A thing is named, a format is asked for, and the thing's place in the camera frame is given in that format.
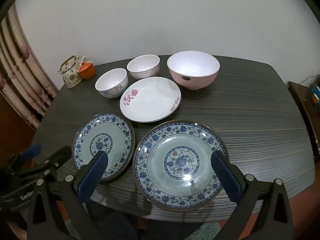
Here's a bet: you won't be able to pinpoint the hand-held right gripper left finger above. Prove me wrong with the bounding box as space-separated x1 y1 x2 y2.
26 150 110 240

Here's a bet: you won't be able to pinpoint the clutter of packets on shelf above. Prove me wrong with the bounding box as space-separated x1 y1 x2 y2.
287 81 320 160

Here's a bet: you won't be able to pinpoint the orange lidded cup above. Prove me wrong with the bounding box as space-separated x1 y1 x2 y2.
77 61 95 80

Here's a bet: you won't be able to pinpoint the large pink bowl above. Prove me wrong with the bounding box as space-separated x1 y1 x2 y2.
167 51 220 91

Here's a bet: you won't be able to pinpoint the white bowl pink print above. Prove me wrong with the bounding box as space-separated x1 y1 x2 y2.
127 55 160 80

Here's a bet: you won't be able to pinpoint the white plate pink flowers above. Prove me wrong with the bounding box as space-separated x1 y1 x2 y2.
120 77 182 123

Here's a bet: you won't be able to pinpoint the small blue floral plate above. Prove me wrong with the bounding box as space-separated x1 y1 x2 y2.
72 113 136 182

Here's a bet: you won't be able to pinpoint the floral ceramic teapot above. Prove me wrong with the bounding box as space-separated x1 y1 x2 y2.
58 55 87 89

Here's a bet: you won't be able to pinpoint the beige patterned curtain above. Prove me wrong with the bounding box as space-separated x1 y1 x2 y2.
0 10 59 130

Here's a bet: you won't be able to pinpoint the white bowl blue print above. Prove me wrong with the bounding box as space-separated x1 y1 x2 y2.
95 68 129 99

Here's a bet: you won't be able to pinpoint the large blue floral plate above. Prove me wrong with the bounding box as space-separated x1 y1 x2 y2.
132 120 229 212

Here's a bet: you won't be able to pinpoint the blue box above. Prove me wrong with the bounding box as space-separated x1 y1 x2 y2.
310 84 320 104

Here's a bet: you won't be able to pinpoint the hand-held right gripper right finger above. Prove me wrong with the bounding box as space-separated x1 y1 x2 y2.
211 151 294 240

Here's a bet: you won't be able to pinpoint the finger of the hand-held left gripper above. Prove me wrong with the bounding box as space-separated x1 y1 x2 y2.
14 146 72 180
0 144 42 177

